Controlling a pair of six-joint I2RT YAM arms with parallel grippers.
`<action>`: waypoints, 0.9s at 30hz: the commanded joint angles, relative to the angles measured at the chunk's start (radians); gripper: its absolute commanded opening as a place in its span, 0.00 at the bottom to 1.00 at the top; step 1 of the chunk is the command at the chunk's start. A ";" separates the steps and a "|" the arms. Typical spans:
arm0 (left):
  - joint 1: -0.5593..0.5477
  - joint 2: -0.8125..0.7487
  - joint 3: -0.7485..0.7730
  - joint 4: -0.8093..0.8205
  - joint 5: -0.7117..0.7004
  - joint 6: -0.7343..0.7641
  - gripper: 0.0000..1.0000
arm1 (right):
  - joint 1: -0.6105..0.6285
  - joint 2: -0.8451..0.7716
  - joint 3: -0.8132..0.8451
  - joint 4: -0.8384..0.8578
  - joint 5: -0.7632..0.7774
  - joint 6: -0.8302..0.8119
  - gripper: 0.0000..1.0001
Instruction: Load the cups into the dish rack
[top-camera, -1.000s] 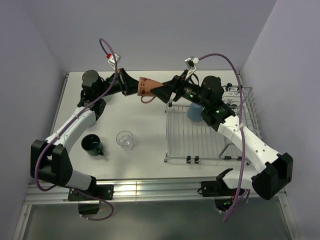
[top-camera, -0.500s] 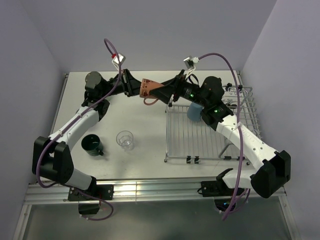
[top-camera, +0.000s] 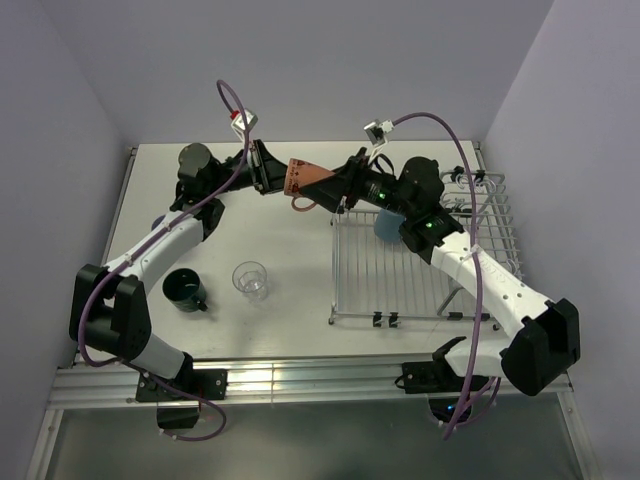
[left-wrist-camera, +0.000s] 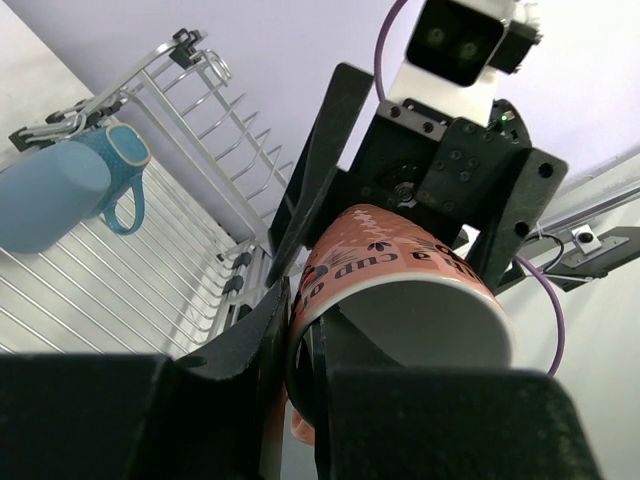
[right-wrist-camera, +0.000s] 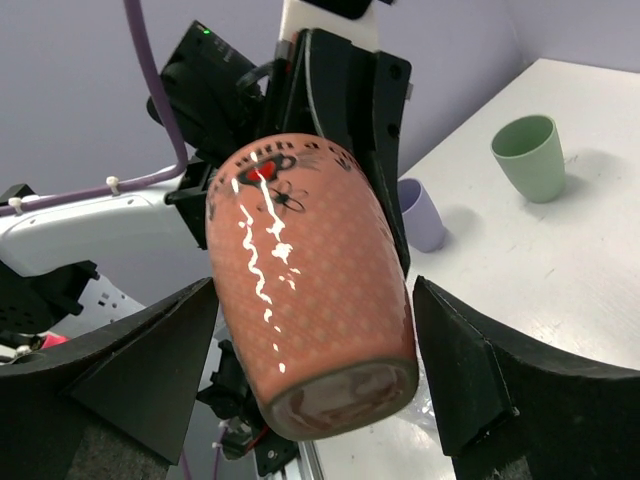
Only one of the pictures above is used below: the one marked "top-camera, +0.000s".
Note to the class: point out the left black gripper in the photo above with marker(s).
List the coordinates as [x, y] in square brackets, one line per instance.
[267, 173]

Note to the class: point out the orange ceramic mug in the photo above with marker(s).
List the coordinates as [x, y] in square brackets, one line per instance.
[299, 174]

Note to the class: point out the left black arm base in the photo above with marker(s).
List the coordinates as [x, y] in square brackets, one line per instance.
[190, 387]

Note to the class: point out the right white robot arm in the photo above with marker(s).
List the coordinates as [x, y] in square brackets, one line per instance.
[542, 336]

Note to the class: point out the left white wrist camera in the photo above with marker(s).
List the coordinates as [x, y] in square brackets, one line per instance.
[242, 122]

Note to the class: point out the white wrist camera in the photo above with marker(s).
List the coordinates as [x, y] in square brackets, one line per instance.
[242, 122]
[377, 132]

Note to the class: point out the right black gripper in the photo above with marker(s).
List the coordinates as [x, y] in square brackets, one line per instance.
[328, 192]

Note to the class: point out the lilac plastic cup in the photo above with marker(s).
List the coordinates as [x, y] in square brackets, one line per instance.
[157, 222]

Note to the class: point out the dark green mug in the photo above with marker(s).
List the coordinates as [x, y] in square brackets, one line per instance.
[184, 289]

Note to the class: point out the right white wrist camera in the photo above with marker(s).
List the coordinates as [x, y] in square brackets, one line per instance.
[377, 132]

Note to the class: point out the aluminium mounting rail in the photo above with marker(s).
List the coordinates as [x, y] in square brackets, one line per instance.
[265, 381]

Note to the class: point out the white wire dish rack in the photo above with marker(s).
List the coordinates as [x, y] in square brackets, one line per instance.
[383, 284]

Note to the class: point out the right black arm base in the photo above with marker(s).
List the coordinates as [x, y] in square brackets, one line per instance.
[425, 377]

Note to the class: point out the plain blue cup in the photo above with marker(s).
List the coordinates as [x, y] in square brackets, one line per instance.
[387, 225]

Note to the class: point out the clear plastic glass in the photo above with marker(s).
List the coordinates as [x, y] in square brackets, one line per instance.
[250, 278]

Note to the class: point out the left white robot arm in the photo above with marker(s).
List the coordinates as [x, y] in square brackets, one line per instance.
[109, 308]

